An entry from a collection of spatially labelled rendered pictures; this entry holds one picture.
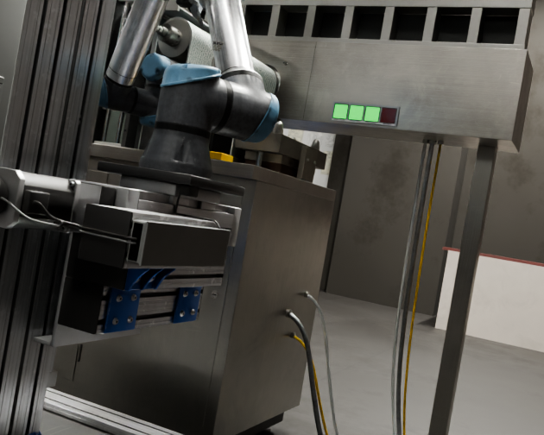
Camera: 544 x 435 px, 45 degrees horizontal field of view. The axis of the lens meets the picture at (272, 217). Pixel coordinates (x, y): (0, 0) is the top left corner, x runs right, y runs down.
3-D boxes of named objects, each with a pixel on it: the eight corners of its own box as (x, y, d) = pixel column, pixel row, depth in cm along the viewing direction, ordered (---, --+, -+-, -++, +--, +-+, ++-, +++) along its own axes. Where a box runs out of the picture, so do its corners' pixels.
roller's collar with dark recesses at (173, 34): (154, 40, 229) (158, 22, 229) (165, 46, 234) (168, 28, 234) (170, 41, 226) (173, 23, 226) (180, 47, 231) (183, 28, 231)
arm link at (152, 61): (135, 80, 177) (141, 49, 176) (159, 91, 186) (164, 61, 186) (159, 83, 173) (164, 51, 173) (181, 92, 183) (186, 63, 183)
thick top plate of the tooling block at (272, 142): (235, 147, 213) (237, 129, 213) (286, 165, 249) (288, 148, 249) (278, 152, 206) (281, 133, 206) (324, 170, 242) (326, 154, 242)
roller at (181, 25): (154, 56, 236) (161, 18, 236) (192, 74, 258) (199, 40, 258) (186, 58, 230) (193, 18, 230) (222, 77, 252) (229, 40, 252)
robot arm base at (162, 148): (186, 174, 126) (194, 123, 126) (123, 165, 132) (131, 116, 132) (223, 183, 140) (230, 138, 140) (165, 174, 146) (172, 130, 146)
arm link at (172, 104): (144, 122, 137) (154, 58, 137) (199, 135, 145) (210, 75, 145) (169, 121, 128) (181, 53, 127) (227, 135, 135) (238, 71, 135)
